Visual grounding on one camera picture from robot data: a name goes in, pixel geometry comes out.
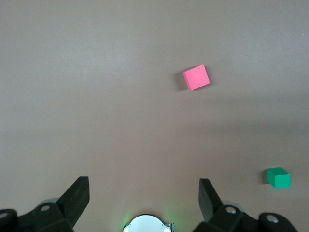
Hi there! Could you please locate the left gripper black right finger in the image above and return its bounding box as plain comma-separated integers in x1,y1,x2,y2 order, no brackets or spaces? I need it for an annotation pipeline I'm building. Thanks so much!
193,178,299,232

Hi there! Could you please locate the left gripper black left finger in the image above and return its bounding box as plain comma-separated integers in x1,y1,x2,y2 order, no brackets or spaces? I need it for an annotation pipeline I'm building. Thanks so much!
0,176,90,232

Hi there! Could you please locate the green foam cube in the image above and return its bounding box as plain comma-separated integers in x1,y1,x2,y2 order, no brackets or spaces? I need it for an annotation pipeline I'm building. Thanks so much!
267,167,291,189

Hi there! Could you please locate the brown table mat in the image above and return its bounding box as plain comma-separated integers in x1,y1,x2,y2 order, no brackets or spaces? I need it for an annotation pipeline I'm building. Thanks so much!
0,0,309,232

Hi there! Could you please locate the pink foam cube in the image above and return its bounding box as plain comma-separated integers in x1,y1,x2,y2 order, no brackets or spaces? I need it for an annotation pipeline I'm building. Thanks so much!
182,64,211,91

